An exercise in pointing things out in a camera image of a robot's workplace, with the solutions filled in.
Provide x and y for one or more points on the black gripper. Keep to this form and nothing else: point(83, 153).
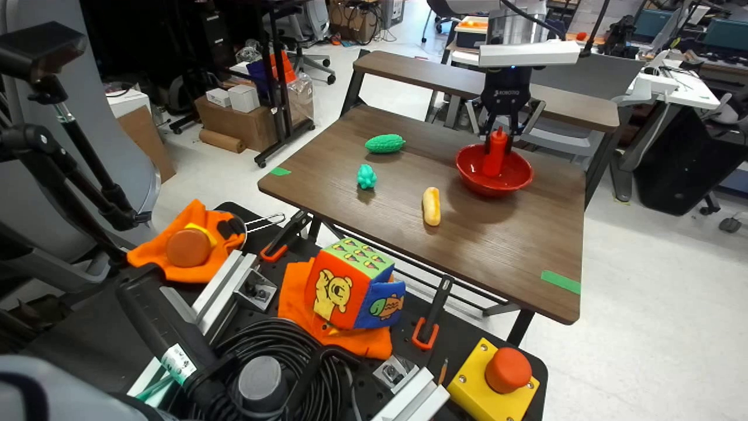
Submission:
point(505, 89)

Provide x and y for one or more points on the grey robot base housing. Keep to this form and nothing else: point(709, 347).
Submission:
point(70, 390)

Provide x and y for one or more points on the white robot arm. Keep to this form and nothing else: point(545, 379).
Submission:
point(528, 53)

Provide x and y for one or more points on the red bowl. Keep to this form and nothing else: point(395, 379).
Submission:
point(471, 167)

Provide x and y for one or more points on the long wooden bench table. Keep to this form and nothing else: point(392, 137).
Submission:
point(422, 72)

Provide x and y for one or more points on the white orange box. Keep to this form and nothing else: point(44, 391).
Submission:
point(473, 24)

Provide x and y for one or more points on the yellow toy corn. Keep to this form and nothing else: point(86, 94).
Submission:
point(430, 206)

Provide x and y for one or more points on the green oval toy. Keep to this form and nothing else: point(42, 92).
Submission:
point(384, 144)

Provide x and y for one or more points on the small green toy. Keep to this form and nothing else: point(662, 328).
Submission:
point(364, 179)

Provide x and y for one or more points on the long green tape strip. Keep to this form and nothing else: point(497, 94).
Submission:
point(559, 281)

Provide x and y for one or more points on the white desk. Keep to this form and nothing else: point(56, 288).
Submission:
point(669, 86)

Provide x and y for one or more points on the black perforated base board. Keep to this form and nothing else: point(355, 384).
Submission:
point(471, 328)

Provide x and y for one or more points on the orange black clamp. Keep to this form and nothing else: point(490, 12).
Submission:
point(427, 328)
point(281, 241)

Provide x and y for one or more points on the colourful plush bear cube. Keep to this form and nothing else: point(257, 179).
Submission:
point(350, 284)

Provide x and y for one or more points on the short green tape strip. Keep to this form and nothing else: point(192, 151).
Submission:
point(281, 172)

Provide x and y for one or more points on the black floor stand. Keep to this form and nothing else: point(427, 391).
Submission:
point(277, 78)

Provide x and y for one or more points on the blue red bag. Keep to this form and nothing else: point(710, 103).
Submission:
point(272, 72)

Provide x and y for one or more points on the orange pencil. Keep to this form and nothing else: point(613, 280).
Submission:
point(443, 371)

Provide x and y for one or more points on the large cardboard box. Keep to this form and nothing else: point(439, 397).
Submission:
point(249, 124)

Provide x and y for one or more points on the yellow emergency stop box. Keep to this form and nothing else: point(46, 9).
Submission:
point(490, 386)

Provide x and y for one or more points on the small white box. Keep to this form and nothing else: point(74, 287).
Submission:
point(215, 98)
point(244, 98)

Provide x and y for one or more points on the orange cloth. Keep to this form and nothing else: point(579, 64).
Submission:
point(300, 305)
point(152, 253)

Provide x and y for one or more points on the silver aluminium extrusion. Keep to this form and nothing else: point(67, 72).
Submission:
point(412, 398)
point(223, 284)

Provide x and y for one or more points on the orange round toy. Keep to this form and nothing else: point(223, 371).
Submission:
point(188, 247)

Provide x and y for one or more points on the grey round cap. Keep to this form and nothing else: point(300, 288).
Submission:
point(259, 379)

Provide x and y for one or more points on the plain brown cardboard box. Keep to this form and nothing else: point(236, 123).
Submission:
point(148, 141)

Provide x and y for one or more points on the silver corner bracket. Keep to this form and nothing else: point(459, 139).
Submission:
point(392, 376)
point(254, 294)

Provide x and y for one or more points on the black metal post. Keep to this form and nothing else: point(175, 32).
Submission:
point(164, 320)

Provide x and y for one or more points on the white bracket with green print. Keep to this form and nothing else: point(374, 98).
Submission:
point(175, 363)

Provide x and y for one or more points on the black camera stand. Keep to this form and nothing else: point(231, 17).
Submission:
point(84, 164)

